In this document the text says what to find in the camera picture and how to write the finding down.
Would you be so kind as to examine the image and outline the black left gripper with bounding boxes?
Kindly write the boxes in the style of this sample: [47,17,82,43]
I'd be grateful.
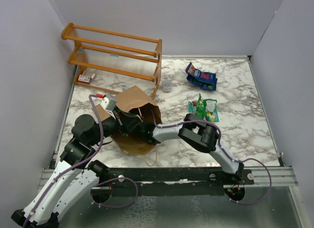
[89,105,145,146]

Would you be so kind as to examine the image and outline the brown paper bag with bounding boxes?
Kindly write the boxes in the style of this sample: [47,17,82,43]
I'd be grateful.
[94,85,163,167]

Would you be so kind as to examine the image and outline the red white snack packets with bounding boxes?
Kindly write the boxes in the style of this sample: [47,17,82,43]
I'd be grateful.
[188,101,219,122]

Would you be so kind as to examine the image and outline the green snack packet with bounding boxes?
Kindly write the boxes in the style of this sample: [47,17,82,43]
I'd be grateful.
[196,93,217,112]

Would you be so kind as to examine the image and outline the blue red chips bag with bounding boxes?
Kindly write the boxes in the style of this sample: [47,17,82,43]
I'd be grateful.
[185,62,217,85]

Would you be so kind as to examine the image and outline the blue green chips bag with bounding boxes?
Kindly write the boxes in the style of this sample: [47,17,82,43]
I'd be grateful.
[186,76,217,91]

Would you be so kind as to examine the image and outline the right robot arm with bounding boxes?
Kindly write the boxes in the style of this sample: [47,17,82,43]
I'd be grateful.
[140,114,244,184]

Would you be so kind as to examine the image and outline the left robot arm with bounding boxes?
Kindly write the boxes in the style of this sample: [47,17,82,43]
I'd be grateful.
[11,108,144,228]

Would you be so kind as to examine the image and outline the small clear plastic jar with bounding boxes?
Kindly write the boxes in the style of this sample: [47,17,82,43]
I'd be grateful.
[162,79,173,93]

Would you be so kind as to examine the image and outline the orange wooden shelf rack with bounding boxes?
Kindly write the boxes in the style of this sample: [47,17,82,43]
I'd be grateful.
[61,23,162,98]

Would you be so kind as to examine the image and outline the white red small card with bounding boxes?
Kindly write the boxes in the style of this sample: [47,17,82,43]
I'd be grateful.
[78,72,96,84]

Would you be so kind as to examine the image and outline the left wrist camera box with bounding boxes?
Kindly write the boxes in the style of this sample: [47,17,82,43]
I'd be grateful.
[100,94,117,117]

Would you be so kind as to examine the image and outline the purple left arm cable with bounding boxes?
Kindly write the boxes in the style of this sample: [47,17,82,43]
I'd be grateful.
[22,93,106,228]

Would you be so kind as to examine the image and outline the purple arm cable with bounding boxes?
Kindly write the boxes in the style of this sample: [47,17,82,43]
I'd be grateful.
[22,93,106,228]
[149,109,272,206]

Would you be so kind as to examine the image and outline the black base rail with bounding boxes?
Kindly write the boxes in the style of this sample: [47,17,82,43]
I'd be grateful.
[68,161,256,198]

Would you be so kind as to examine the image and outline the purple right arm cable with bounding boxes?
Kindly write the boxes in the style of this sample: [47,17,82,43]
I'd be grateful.
[149,109,272,206]

